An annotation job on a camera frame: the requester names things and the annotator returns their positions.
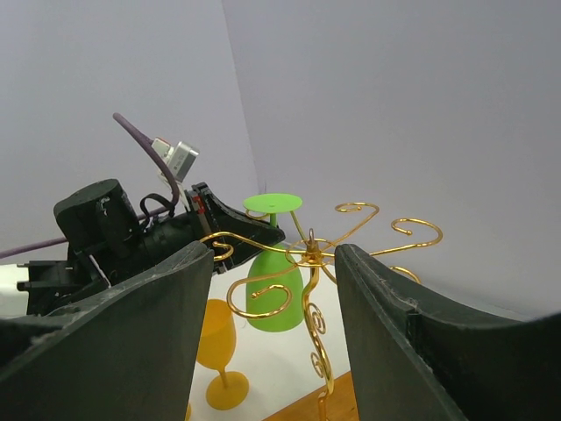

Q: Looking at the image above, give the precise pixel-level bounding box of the green wine glass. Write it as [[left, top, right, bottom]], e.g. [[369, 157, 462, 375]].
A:
[[244, 193, 303, 332]]

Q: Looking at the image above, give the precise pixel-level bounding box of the orange wine glass rear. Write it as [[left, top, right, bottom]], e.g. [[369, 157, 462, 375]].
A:
[[196, 299, 249, 410]]

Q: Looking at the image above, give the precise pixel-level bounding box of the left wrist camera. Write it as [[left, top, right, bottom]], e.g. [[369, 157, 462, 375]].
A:
[[152, 138, 199, 182]]

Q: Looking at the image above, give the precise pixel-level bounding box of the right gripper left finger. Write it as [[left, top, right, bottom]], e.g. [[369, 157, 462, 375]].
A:
[[1, 242, 214, 420]]

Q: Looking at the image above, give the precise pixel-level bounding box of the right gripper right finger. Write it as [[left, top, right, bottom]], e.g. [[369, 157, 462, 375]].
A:
[[335, 245, 560, 420]]

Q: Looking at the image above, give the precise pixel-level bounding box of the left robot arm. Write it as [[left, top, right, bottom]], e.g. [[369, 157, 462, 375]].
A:
[[2, 179, 285, 318]]

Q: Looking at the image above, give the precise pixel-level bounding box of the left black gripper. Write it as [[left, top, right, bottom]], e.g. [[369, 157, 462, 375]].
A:
[[139, 182, 286, 272]]

